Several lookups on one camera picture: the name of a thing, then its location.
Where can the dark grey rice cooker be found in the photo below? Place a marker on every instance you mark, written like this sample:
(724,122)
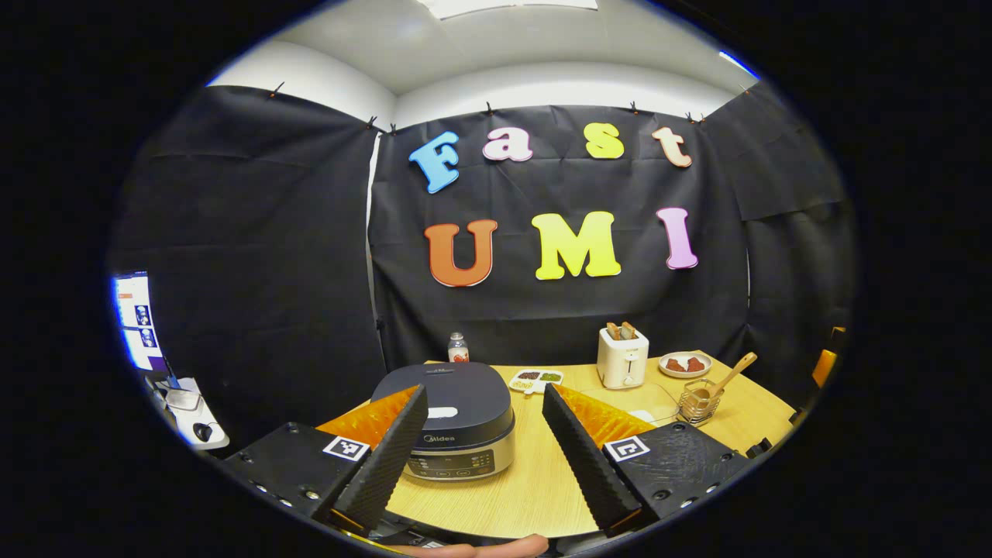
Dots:
(465,403)

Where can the white side desk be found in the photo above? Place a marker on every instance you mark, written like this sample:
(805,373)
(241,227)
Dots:
(182,403)

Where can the black computer mouse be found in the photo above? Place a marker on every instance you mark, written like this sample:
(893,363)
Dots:
(203,432)

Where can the clear box of rice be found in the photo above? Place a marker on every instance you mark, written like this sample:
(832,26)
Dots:
(651,399)

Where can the wooden spoon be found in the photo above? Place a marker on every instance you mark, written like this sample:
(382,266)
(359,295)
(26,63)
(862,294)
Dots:
(732,376)

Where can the white sectioned condiment dish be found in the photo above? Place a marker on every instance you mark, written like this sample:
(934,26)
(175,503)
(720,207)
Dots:
(535,380)

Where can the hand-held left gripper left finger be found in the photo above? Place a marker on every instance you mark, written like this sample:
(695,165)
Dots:
(387,465)

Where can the small round plate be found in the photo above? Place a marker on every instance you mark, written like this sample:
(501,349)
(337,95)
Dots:
(684,375)

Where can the white toaster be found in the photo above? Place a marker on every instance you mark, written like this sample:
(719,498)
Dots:
(622,364)

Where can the red meat slice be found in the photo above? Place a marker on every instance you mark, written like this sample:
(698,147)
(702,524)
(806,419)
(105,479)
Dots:
(676,365)
(696,364)

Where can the black table clamp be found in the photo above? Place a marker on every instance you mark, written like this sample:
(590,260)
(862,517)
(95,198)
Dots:
(759,448)

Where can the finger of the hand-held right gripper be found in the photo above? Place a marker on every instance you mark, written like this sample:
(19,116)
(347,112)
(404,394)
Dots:
(825,368)

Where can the large ceiling light panel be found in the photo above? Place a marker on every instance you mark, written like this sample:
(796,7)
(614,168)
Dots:
(508,6)

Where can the computer monitor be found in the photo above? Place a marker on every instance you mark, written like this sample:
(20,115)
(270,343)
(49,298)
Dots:
(138,318)

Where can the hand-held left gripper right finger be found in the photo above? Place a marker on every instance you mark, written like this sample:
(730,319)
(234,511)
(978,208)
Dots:
(585,465)

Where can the black backdrop cloth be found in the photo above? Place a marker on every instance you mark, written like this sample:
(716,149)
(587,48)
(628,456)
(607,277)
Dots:
(542,318)

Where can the small ceiling light panel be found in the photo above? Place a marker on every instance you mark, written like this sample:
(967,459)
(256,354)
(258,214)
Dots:
(738,64)

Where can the small clear bottle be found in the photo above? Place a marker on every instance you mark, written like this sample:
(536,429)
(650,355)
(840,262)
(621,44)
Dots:
(458,349)

